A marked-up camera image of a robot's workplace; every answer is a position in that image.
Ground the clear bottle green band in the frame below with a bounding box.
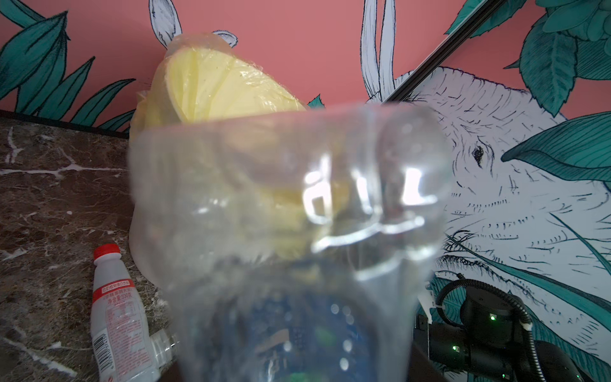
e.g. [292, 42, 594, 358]
[150, 329, 178, 369]

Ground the white ribbed trash bin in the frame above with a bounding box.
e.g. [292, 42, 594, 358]
[128, 206, 167, 290]

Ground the yellow plastic bin liner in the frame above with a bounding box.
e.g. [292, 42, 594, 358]
[129, 33, 306, 140]

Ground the black frame post right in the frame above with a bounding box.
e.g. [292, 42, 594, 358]
[383, 0, 506, 103]

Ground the white opaque bottle red cap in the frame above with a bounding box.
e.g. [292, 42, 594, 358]
[91, 244, 161, 381]

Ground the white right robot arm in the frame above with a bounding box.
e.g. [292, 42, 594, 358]
[414, 275, 591, 381]

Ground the clear bottle blue label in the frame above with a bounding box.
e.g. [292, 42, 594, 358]
[128, 103, 452, 381]

